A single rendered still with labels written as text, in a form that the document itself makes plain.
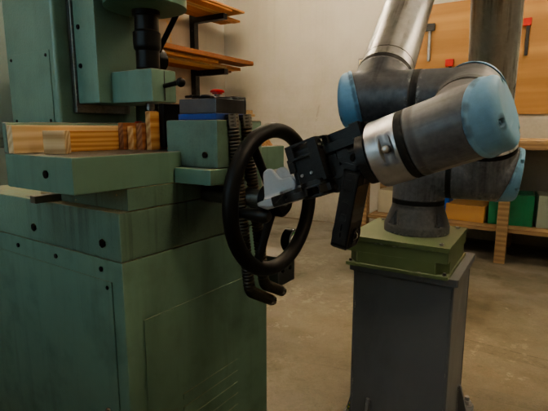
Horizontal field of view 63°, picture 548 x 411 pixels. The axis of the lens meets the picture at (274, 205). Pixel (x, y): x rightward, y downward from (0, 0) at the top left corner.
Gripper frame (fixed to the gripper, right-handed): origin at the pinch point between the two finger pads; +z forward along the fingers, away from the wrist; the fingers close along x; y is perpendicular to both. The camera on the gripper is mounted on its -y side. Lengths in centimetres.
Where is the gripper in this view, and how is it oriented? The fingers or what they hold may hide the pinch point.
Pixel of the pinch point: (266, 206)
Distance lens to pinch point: 72.2
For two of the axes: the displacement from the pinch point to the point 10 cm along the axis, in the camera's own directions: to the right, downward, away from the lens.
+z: -7.8, 2.5, 5.8
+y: -2.8, -9.6, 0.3
